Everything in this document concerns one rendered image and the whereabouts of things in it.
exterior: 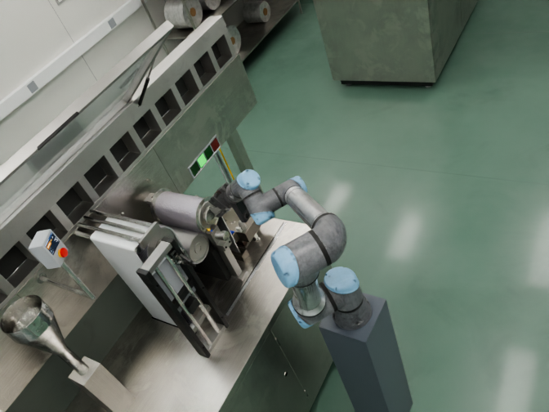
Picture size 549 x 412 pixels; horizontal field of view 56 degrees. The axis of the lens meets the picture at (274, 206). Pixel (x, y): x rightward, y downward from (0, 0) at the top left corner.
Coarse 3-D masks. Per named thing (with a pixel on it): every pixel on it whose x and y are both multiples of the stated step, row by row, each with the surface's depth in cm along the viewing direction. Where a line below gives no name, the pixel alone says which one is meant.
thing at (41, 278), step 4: (40, 276) 185; (44, 276) 186; (36, 280) 184; (40, 280) 185; (44, 280) 184; (48, 280) 182; (52, 280) 182; (56, 284) 180; (60, 284) 179; (64, 284) 178; (64, 288) 177; (68, 288) 176; (72, 288) 176; (72, 292) 176; (76, 292) 174; (80, 292) 173; (84, 296) 172
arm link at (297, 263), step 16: (304, 240) 145; (320, 240) 144; (272, 256) 146; (288, 256) 143; (304, 256) 142; (320, 256) 143; (288, 272) 142; (304, 272) 143; (304, 288) 156; (320, 288) 182; (288, 304) 181; (304, 304) 170; (320, 304) 175; (304, 320) 179
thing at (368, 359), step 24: (384, 312) 198; (336, 336) 195; (360, 336) 189; (384, 336) 202; (336, 360) 213; (360, 360) 200; (384, 360) 207; (360, 384) 218; (384, 384) 213; (360, 408) 239; (384, 408) 224; (408, 408) 251
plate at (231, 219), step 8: (232, 208) 241; (224, 216) 239; (232, 216) 237; (232, 224) 233; (248, 224) 230; (256, 224) 233; (240, 232) 228; (248, 232) 229; (256, 232) 234; (248, 240) 230
